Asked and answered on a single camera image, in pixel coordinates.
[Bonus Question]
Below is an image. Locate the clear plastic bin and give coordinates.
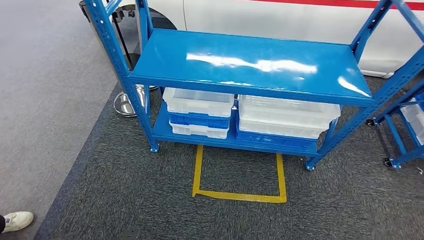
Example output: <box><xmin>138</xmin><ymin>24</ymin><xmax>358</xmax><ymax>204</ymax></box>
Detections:
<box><xmin>237</xmin><ymin>94</ymin><xmax>342</xmax><ymax>140</ymax></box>
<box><xmin>168</xmin><ymin>119</ymin><xmax>230</xmax><ymax>140</ymax></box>
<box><xmin>162</xmin><ymin>87</ymin><xmax>235</xmax><ymax>118</ymax></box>

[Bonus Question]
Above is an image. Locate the blue metal shelf rack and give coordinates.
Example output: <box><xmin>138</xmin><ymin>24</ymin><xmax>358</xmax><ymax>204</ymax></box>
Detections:
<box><xmin>82</xmin><ymin>0</ymin><xmax>424</xmax><ymax>172</ymax></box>

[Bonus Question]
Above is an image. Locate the person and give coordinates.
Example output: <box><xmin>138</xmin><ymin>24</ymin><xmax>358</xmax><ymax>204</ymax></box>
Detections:
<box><xmin>0</xmin><ymin>211</ymin><xmax>35</xmax><ymax>234</ymax></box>

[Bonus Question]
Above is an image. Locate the white car with red stripe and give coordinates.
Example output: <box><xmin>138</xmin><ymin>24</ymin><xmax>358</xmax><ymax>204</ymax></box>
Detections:
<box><xmin>109</xmin><ymin>0</ymin><xmax>424</xmax><ymax>80</ymax></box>

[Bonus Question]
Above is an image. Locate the blue plastic bin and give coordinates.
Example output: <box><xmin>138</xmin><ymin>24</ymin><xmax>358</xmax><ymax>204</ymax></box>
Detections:
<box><xmin>167</xmin><ymin>111</ymin><xmax>231</xmax><ymax>130</ymax></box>
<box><xmin>235</xmin><ymin>127</ymin><xmax>319</xmax><ymax>150</ymax></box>

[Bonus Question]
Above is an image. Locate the yellow floor tape square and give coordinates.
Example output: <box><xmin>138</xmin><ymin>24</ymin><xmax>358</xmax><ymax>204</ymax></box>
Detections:
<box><xmin>191</xmin><ymin>145</ymin><xmax>288</xmax><ymax>204</ymax></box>

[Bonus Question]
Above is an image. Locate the chrome stanchion post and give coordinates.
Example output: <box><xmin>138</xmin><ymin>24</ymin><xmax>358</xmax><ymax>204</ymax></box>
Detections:
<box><xmin>113</xmin><ymin>86</ymin><xmax>147</xmax><ymax>118</ymax></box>
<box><xmin>110</xmin><ymin>6</ymin><xmax>160</xmax><ymax>92</ymax></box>

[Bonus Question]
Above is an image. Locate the white plastic bin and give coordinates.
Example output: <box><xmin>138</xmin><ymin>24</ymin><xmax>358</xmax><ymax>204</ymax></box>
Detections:
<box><xmin>400</xmin><ymin>99</ymin><xmax>424</xmax><ymax>147</ymax></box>

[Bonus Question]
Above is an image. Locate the blue shelf rack with casters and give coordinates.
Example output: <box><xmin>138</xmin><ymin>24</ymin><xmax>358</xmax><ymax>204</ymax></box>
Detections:
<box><xmin>365</xmin><ymin>79</ymin><xmax>424</xmax><ymax>170</ymax></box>

